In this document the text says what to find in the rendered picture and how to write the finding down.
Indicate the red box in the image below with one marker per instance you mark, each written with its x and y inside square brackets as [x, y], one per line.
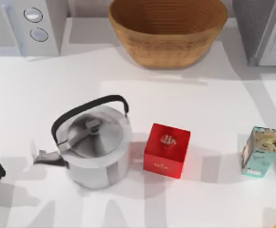
[166, 152]

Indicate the brown wicker basket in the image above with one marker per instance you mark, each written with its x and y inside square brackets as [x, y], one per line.
[166, 35]

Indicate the light blue patterned box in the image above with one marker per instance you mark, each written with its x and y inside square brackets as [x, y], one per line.
[259, 152]

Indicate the round microwave knob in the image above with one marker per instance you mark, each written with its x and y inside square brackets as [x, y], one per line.
[39, 34]
[33, 14]

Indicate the pale microwave oven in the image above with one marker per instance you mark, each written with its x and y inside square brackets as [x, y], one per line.
[21, 26]

